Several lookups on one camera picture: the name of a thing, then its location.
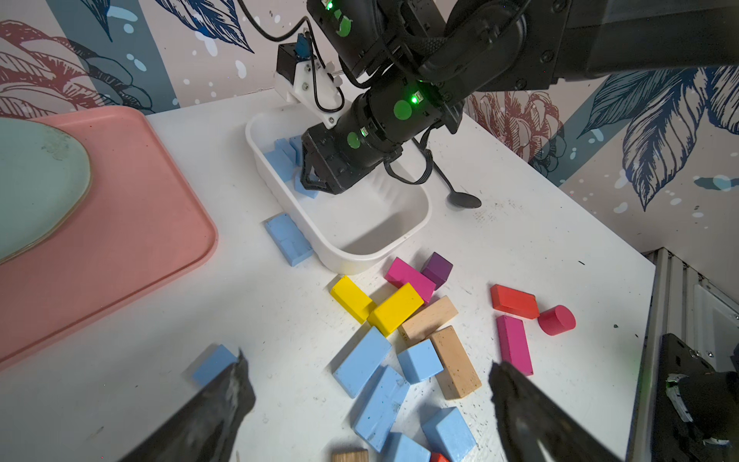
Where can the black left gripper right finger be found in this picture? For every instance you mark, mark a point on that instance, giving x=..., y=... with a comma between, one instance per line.
x=531, y=425

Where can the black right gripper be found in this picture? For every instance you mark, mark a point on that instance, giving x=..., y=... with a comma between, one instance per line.
x=370, y=135

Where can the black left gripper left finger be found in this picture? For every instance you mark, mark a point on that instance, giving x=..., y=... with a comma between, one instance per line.
x=206, y=427

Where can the blue cube block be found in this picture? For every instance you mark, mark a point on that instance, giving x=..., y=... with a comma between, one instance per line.
x=213, y=362
x=282, y=164
x=292, y=147
x=420, y=362

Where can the thin blue block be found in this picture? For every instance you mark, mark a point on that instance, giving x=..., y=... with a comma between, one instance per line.
x=300, y=189

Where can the blue rectangular block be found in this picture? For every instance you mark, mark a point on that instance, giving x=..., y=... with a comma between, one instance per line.
x=289, y=239

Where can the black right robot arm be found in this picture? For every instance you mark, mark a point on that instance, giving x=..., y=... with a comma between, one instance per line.
x=422, y=66

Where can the blue block bottom right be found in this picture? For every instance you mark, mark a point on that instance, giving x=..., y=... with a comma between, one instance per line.
x=448, y=434

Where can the natural wood block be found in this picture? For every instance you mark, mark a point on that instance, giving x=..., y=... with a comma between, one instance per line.
x=459, y=378

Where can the red cube block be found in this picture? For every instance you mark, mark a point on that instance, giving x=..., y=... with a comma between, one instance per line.
x=435, y=457

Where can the white rectangular plastic bin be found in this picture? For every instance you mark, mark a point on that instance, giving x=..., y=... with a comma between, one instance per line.
x=350, y=232

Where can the pink cylinder block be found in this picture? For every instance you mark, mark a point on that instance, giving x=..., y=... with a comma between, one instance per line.
x=557, y=320

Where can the red block right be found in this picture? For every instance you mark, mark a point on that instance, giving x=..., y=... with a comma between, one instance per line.
x=514, y=302

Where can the blue block bottom middle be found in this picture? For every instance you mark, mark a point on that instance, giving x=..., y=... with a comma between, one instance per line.
x=401, y=448

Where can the brown wood block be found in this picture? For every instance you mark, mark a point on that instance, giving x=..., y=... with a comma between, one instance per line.
x=351, y=456

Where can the magenta rectangular block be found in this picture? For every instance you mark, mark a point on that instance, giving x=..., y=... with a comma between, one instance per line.
x=401, y=273

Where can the pale wood block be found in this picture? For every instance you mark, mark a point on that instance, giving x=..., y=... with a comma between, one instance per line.
x=427, y=321

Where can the purple cube block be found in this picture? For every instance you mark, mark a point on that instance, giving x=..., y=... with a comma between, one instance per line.
x=437, y=269

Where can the long blue block lower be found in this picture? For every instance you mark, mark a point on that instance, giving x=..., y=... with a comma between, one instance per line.
x=379, y=412

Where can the long light blue block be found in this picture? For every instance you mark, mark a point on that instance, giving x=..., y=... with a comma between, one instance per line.
x=360, y=364

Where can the small yellow block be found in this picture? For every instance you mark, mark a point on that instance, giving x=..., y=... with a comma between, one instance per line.
x=353, y=299

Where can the yellow striped block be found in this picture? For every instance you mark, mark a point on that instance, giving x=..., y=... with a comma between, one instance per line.
x=396, y=310

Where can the pink plastic tray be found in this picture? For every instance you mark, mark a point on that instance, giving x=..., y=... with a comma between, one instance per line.
x=140, y=227

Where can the green floral plate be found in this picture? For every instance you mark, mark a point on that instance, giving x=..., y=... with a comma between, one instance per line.
x=46, y=174

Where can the aluminium mounting rail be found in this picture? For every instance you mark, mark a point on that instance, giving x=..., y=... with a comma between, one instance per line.
x=686, y=407

